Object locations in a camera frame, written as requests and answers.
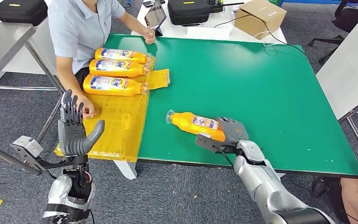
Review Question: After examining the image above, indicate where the person's right hand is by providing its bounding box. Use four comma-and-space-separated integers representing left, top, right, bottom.
74, 92, 96, 119

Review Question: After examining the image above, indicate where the person's left hand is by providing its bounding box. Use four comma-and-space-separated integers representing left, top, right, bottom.
142, 28, 157, 45

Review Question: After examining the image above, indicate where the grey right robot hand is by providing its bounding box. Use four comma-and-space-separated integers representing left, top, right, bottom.
216, 117, 249, 146

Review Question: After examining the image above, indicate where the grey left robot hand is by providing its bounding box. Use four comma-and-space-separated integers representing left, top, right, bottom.
57, 90, 105, 157

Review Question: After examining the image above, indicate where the orange detergent bottle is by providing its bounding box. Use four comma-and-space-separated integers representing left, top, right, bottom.
95, 48, 154, 65
165, 110, 227, 143
89, 58, 151, 78
83, 74, 149, 98

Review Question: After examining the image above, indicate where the black tablet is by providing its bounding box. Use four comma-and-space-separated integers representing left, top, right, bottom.
144, 0, 167, 37

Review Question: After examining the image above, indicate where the white desk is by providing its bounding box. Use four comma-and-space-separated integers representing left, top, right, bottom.
130, 0, 288, 45

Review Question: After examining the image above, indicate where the yellow taped cardboard sheet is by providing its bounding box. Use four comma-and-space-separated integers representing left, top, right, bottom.
54, 56, 170, 163

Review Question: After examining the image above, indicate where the black carry case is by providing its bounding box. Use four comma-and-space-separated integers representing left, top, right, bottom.
167, 0, 211, 26
0, 0, 48, 27

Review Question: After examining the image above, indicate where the black radio device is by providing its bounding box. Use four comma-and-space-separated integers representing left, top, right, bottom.
208, 0, 245, 13

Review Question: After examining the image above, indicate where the brown cardboard box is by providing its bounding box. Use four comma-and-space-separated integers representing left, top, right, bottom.
234, 0, 288, 41

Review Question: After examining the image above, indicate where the white table with steel legs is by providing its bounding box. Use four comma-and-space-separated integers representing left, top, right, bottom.
316, 9, 358, 157

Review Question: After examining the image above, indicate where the black office chair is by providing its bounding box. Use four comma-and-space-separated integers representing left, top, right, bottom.
308, 0, 358, 64

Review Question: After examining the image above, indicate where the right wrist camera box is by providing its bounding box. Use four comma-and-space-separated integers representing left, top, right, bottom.
195, 133, 241, 154

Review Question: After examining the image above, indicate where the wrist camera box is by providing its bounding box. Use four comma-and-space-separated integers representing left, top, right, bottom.
11, 135, 64, 175
195, 133, 241, 154

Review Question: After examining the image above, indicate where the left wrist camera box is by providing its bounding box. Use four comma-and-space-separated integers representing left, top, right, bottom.
11, 135, 64, 175

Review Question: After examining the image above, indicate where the white cable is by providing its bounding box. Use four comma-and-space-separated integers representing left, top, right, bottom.
254, 30, 276, 48

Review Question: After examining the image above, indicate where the black cable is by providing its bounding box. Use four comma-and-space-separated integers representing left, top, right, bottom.
213, 14, 309, 59

